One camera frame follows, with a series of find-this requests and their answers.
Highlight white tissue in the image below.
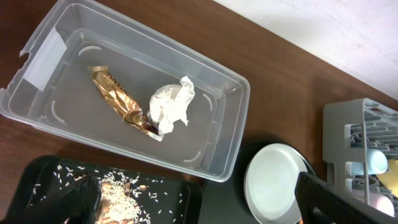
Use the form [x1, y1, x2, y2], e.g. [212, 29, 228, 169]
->
[147, 76, 195, 137]

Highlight round black tray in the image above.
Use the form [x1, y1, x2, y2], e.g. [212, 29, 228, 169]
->
[197, 141, 317, 224]

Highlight black rectangular tray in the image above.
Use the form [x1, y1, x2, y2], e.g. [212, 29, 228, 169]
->
[6, 156, 202, 223]

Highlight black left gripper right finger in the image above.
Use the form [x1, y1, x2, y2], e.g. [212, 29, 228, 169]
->
[295, 172, 397, 224]

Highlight blue cup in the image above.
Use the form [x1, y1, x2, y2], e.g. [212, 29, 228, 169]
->
[351, 149, 388, 175]

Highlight yellow bowl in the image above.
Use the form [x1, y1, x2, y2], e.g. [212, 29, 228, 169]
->
[377, 159, 398, 196]

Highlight food scraps and shells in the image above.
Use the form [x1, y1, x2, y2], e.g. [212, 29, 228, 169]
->
[28, 161, 190, 223]

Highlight gold foil wrapper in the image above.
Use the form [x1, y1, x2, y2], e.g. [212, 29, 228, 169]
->
[89, 65, 163, 142]

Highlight pink cup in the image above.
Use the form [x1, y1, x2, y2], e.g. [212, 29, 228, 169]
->
[352, 190, 395, 217]

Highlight grey round plate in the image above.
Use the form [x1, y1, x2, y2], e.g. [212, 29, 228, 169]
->
[244, 143, 307, 224]

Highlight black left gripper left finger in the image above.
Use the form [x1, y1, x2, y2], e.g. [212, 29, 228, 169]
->
[1, 175, 101, 224]

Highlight grey dishwasher rack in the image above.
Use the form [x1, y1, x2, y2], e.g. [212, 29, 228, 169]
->
[323, 98, 397, 217]

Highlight clear plastic bin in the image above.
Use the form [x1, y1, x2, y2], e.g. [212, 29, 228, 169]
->
[1, 1, 250, 182]

